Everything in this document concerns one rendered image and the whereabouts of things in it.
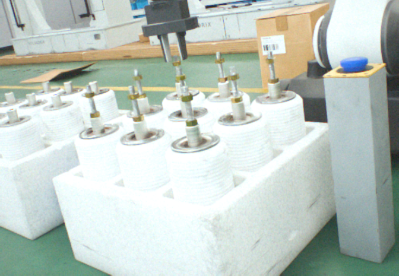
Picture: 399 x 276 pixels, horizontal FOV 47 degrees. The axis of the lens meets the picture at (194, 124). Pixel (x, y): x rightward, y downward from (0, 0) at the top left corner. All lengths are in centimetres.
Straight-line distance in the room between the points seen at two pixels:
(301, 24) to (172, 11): 100
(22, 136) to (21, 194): 13
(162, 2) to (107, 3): 318
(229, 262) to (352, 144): 26
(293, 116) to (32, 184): 59
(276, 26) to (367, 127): 125
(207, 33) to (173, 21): 233
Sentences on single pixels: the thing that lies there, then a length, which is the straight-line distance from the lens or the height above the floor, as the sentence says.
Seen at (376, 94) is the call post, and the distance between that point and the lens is 72.
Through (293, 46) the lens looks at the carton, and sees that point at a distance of 192.
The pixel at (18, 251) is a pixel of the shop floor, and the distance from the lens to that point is 109.
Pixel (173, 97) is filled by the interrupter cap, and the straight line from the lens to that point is 99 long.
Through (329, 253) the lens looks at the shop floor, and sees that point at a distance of 85.
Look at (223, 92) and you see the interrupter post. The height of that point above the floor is 26.
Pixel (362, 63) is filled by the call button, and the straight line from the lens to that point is 72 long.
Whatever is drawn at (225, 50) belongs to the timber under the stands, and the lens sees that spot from 312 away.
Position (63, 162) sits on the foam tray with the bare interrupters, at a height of 14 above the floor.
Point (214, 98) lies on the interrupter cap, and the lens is 92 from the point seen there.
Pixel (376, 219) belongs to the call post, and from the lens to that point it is 78.
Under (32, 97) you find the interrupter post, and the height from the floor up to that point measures 27.
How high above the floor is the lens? 48
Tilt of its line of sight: 17 degrees down
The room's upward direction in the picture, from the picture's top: 10 degrees counter-clockwise
